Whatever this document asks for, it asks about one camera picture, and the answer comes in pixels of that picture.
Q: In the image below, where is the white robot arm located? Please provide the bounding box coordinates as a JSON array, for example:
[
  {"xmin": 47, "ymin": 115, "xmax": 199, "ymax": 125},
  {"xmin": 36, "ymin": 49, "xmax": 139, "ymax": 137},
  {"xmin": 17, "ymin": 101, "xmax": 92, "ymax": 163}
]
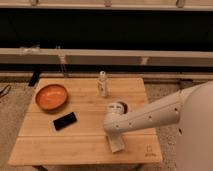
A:
[{"xmin": 103, "ymin": 81, "xmax": 213, "ymax": 171}]

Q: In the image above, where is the orange bowl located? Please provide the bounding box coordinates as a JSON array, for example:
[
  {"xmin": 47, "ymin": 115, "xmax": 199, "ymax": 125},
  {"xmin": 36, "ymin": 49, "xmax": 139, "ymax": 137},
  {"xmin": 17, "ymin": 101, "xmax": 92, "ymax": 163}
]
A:
[{"xmin": 35, "ymin": 84, "xmax": 69, "ymax": 110}]

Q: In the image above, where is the grey horizontal rail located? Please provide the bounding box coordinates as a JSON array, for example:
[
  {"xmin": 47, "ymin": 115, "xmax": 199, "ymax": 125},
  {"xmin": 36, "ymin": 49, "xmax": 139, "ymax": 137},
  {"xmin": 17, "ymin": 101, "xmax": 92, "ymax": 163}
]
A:
[{"xmin": 0, "ymin": 48, "xmax": 213, "ymax": 67}]

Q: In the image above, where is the wooden table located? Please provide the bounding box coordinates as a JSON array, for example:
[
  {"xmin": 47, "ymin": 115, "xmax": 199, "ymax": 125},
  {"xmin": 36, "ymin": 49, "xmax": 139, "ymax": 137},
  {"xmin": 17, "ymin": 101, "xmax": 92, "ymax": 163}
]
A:
[{"xmin": 8, "ymin": 78, "xmax": 162, "ymax": 166}]

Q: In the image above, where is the small white bottle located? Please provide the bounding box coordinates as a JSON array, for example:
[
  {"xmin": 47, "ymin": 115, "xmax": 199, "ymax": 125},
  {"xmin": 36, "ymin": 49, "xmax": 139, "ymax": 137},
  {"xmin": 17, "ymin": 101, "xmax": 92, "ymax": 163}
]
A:
[{"xmin": 98, "ymin": 71, "xmax": 108, "ymax": 97}]

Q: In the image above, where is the black smartphone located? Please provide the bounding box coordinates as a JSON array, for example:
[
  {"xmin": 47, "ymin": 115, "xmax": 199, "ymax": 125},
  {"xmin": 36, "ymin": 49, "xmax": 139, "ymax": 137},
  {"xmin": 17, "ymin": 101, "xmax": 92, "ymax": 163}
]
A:
[{"xmin": 53, "ymin": 112, "xmax": 77, "ymax": 131}]

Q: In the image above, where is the white cup with dark liquid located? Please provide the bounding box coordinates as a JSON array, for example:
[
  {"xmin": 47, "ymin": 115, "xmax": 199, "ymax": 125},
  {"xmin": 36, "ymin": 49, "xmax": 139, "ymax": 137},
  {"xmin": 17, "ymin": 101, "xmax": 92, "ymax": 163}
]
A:
[{"xmin": 115, "ymin": 101, "xmax": 128, "ymax": 114}]

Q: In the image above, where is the black cable on floor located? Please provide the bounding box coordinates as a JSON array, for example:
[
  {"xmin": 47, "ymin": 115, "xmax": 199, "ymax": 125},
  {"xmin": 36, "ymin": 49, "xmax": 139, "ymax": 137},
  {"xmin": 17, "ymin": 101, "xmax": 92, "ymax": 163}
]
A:
[{"xmin": 0, "ymin": 83, "xmax": 12, "ymax": 99}]

